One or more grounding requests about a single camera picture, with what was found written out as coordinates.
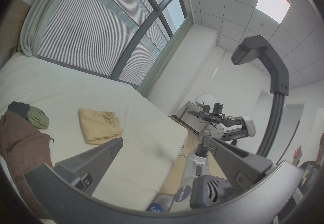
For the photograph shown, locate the green garment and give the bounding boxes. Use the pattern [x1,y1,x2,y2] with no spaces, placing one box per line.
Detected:
[27,107,49,130]

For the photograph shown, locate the bed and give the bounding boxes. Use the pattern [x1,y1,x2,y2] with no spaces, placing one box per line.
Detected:
[0,0,188,219]

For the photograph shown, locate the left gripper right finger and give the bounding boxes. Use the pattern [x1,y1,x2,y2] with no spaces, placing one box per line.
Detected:
[204,136,273,196]

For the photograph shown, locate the window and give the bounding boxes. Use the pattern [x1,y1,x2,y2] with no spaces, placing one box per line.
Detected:
[37,0,186,87]

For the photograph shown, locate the grey-green curtain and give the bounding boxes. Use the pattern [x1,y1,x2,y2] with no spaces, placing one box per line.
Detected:
[16,0,84,57]

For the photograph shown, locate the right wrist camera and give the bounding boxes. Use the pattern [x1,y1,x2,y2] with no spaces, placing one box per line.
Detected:
[212,102,224,117]

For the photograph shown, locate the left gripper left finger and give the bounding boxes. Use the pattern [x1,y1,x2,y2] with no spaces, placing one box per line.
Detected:
[54,137,124,196]

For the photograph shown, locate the ceiling light panel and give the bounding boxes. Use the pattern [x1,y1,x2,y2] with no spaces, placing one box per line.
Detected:
[256,0,291,23]

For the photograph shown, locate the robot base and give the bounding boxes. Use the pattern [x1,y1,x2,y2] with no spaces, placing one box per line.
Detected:
[145,139,237,212]

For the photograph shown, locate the grey small table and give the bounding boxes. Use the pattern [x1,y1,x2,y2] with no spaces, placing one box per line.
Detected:
[178,100,212,130]

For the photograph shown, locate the beige shorts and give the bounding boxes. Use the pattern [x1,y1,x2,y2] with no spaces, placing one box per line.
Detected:
[78,108,124,145]

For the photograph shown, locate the black garment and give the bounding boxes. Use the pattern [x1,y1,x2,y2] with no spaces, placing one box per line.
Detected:
[7,102,30,120]

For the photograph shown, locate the brown garment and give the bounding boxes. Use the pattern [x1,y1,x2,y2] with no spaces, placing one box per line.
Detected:
[0,112,53,218]

